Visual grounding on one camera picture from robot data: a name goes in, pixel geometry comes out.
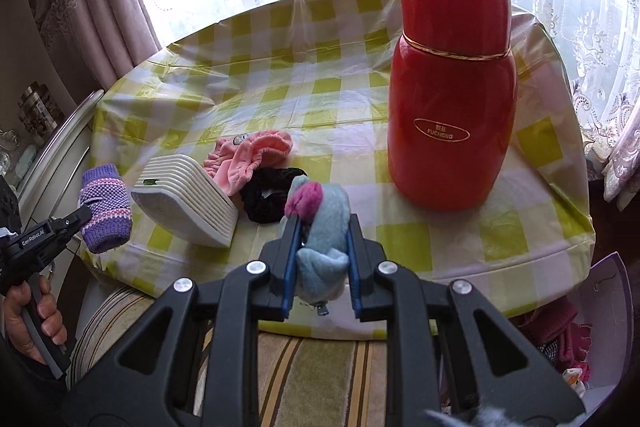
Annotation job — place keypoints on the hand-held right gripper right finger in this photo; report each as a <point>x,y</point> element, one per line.
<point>352,257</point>

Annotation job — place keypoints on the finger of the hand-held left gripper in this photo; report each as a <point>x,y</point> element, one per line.
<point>70,222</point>

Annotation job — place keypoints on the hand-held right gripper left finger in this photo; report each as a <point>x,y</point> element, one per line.
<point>290,257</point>

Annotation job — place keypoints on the purple knit glove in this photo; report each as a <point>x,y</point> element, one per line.
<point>102,207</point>

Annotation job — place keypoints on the light blue fleece sock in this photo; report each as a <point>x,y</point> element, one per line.
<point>322,227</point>

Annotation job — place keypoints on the pink fleece headband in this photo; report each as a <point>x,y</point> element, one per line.
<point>250,157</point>

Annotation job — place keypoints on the magenta fringed cloth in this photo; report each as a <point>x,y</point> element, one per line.
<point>550,322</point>

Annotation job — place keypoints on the fruit print cloth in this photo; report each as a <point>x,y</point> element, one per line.
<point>572,379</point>

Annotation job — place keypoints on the white and purple cardboard box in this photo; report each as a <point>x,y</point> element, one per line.
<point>607,297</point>

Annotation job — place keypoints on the person's left hand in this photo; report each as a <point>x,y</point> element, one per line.
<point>25,327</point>

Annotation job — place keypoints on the black scrunchie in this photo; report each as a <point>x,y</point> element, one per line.
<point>260,202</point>

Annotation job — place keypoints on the white ornate dresser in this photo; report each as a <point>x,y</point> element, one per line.
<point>60,147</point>

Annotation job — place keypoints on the white ribbed plastic device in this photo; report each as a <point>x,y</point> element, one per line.
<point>190,207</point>

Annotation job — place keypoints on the striped plush cushion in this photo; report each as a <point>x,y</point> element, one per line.
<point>310,372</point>

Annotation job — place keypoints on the yellow white checked tablecloth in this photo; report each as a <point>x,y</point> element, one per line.
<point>325,107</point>

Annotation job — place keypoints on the red thermos flask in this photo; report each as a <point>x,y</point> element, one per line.
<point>450,82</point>

